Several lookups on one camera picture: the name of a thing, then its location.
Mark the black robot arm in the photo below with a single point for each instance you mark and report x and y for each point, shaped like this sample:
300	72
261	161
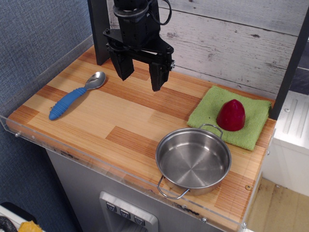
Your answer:
152	5

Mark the stainless steel pan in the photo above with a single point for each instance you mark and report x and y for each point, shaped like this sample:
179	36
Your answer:
192	161

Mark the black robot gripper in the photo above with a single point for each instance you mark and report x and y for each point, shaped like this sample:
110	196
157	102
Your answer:
138	38

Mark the dark grey vertical post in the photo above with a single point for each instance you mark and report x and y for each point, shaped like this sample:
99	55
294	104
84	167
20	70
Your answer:
99	18

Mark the red toy beetroot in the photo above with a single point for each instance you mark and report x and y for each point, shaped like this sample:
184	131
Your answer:
231	116

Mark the blue handled metal spoon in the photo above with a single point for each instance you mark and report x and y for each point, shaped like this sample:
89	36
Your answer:
94	82

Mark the silver dispenser button panel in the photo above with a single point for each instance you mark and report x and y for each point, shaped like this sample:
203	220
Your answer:
122	216

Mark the white toy appliance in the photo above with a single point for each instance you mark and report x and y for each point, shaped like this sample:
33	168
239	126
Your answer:
287	160

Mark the black right frame post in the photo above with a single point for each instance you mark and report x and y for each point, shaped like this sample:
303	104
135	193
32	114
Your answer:
291	68

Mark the grey toy fridge cabinet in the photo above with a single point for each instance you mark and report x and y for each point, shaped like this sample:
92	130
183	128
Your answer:
83	185

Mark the yellow object at corner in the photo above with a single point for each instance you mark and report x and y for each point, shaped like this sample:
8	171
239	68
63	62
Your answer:
29	226

